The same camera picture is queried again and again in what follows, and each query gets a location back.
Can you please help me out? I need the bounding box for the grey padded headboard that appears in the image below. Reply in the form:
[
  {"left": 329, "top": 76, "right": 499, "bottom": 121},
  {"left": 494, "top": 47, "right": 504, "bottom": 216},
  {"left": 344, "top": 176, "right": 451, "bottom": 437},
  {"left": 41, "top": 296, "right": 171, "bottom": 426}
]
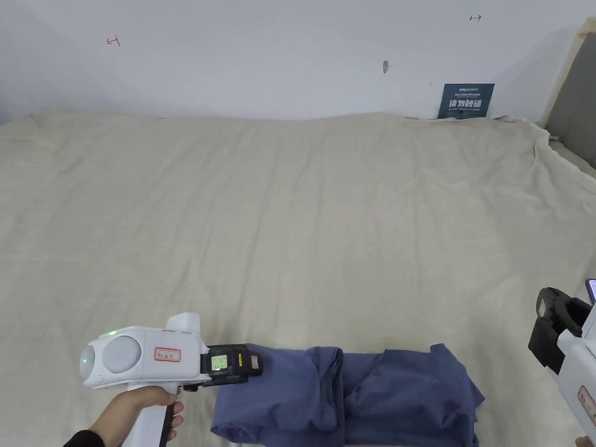
[{"left": 541, "top": 17, "right": 596, "bottom": 174}]

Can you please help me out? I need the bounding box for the person's left hand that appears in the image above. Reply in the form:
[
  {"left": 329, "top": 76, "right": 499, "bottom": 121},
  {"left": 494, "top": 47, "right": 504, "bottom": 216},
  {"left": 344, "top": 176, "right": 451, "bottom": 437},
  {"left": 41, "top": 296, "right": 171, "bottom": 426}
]
[{"left": 88, "top": 386, "right": 185, "bottom": 447}]

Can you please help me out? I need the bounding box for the dark blue shirt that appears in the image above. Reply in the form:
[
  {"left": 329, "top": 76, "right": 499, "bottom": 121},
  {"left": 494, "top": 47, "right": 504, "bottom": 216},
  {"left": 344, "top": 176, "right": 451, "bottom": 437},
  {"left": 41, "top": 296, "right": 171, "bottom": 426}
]
[{"left": 210, "top": 343, "right": 486, "bottom": 447}]

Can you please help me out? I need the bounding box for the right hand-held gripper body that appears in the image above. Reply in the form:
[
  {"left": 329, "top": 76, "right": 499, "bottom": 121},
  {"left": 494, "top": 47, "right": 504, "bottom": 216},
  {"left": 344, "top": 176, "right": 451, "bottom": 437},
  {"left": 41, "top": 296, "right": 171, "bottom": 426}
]
[{"left": 555, "top": 301, "right": 596, "bottom": 439}]

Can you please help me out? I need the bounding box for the bed with beige sheet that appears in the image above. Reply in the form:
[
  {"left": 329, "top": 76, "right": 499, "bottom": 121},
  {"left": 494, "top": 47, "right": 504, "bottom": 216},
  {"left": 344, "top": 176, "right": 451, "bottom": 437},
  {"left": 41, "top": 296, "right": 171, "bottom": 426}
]
[{"left": 0, "top": 108, "right": 596, "bottom": 447}]

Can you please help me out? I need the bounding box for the dark blue wall sign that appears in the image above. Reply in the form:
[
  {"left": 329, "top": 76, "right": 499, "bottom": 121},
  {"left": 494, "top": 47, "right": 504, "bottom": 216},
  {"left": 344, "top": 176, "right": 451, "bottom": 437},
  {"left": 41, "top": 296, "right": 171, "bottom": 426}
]
[{"left": 437, "top": 83, "right": 496, "bottom": 120}]

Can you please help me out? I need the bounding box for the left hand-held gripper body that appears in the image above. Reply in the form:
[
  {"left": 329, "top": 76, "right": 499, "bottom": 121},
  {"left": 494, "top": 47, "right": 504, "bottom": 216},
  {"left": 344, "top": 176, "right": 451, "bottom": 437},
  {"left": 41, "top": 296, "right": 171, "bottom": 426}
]
[{"left": 79, "top": 312, "right": 211, "bottom": 447}]

